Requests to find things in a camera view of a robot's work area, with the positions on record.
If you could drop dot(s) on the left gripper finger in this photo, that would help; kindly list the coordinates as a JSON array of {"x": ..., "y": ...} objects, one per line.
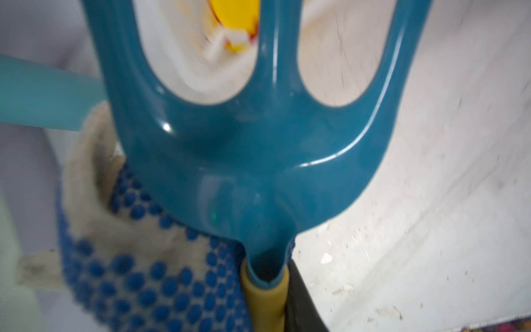
[{"x": 300, "y": 312}]

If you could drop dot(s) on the teal garden rake yellow handle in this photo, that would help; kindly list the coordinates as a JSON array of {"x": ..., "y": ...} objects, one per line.
[{"x": 272, "y": 161}]

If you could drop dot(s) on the yellow mesh laundry bag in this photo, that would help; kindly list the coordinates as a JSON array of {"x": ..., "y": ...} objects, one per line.
[{"x": 230, "y": 24}]

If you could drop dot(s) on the white plastic basket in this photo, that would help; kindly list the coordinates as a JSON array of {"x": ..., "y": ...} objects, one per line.
[{"x": 185, "y": 52}]

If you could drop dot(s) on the teal vase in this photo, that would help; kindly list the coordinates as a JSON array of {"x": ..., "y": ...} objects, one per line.
[{"x": 40, "y": 96}]

